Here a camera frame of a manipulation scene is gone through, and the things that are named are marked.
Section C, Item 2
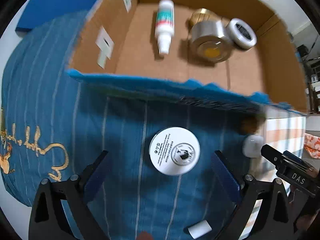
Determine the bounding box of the white jar black lid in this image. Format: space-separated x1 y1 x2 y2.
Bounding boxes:
226 18 257 50

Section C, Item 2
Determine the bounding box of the white floss case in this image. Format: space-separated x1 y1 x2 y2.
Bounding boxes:
242 134 264 158

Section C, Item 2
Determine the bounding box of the orange white cloth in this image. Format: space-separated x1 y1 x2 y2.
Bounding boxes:
304 133 320 159

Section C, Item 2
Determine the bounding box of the open cardboard box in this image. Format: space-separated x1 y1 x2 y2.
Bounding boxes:
66 0 308 113

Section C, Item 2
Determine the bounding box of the blue foam cushion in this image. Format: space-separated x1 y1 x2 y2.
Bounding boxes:
16 0 97 33

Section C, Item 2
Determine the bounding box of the brown walnut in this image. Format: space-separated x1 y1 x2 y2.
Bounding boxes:
239 118 261 135

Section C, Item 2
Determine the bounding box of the small white cylinder bottle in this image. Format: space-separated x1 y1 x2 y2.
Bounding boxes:
188 220 212 239

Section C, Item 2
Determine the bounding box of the white glue tube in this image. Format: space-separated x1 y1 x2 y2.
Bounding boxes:
155 0 175 56

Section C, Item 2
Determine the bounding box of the silver tape roll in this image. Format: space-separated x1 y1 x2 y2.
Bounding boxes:
190 20 233 63

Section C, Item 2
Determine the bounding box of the blue striped blanket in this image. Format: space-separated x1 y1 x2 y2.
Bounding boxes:
0 11 266 240

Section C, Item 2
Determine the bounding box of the gold round tin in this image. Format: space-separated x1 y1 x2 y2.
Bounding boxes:
189 8 221 27

